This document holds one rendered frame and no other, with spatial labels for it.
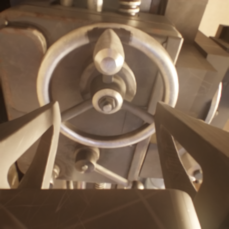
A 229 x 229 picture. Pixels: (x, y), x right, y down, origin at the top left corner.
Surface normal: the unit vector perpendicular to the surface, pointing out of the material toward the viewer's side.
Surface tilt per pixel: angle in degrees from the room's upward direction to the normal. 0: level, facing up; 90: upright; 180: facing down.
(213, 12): 90
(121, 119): 90
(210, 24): 90
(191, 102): 90
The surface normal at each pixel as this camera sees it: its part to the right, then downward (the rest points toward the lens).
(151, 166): 0.01, 0.60
